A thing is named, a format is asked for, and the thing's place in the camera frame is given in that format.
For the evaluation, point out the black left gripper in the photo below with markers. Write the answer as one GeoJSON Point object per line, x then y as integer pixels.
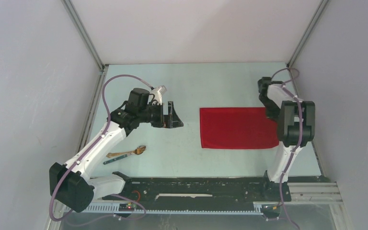
{"type": "Point", "coordinates": [170, 120]}

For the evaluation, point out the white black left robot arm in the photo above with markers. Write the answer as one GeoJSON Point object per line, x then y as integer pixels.
{"type": "Point", "coordinates": [72, 184]}

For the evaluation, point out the aluminium corner frame post left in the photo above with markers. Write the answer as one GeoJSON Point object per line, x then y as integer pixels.
{"type": "Point", "coordinates": [75, 18]}

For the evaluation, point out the wooden fork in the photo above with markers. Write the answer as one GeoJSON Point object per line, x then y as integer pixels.
{"type": "Point", "coordinates": [139, 150]}

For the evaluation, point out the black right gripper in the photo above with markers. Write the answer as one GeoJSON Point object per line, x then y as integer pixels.
{"type": "Point", "coordinates": [272, 115]}

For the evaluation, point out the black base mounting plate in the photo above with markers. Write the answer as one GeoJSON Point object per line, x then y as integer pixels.
{"type": "Point", "coordinates": [208, 203]}

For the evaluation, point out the red cloth napkin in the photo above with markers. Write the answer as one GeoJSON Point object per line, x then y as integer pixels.
{"type": "Point", "coordinates": [237, 128]}

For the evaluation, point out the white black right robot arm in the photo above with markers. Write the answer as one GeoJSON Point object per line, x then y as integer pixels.
{"type": "Point", "coordinates": [295, 119]}

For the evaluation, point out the aluminium corner frame post right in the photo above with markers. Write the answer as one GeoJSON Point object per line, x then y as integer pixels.
{"type": "Point", "coordinates": [308, 31]}

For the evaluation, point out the grey slotted cable duct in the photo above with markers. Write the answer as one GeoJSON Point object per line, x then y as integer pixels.
{"type": "Point", "coordinates": [124, 208]}

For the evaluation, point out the aluminium front rail frame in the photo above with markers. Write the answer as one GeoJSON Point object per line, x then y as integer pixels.
{"type": "Point", "coordinates": [314, 190]}

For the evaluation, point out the aluminium corner frame post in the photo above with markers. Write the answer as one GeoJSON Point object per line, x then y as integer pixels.
{"type": "Point", "coordinates": [75, 18]}
{"type": "Point", "coordinates": [308, 31]}

